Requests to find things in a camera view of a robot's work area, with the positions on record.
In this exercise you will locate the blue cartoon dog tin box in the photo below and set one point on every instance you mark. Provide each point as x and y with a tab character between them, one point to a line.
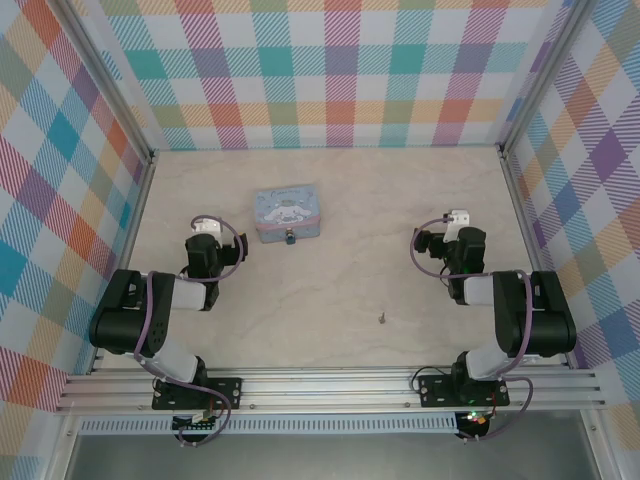
287	210

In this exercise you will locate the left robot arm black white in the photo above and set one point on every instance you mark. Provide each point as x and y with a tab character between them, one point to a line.
125	320

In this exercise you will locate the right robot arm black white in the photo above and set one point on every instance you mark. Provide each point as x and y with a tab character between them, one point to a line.
540	320

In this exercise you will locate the circuit board with lit leds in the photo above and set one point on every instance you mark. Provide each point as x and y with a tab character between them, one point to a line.
475	419

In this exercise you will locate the small green circuit board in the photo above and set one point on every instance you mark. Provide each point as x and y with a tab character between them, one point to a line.
195	425

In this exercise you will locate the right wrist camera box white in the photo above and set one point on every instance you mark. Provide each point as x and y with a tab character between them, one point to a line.
459	218

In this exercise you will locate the aluminium table side rail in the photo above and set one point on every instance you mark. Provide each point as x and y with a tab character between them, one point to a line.
127	260
532	250

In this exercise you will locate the wide aluminium base rail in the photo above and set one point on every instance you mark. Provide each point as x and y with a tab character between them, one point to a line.
325	392

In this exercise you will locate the aluminium frame upright post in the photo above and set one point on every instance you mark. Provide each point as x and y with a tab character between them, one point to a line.
105	75
542	70

